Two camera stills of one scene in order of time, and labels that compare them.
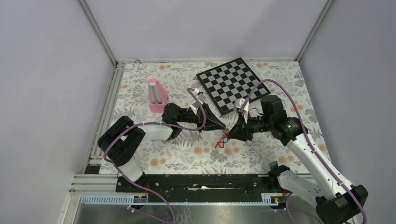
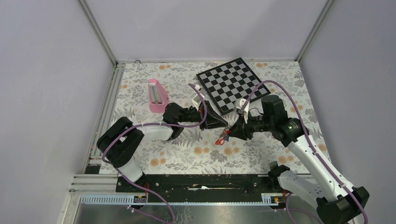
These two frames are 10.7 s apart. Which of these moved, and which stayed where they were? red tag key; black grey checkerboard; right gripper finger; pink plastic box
Moved: red tag key
Stayed: right gripper finger; black grey checkerboard; pink plastic box
